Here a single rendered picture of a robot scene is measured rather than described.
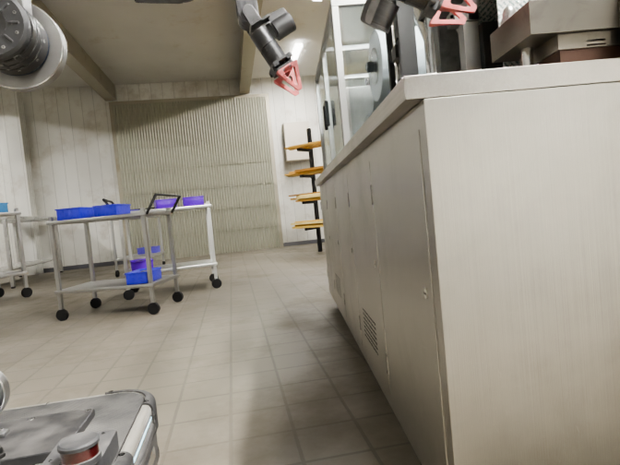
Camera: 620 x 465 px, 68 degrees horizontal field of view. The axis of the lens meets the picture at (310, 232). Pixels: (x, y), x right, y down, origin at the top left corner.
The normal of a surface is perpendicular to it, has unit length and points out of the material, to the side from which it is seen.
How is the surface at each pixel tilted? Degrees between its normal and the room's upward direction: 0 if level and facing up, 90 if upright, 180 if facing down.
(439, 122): 90
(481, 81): 90
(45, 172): 90
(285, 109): 90
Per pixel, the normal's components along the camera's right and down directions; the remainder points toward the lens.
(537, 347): 0.05, 0.04
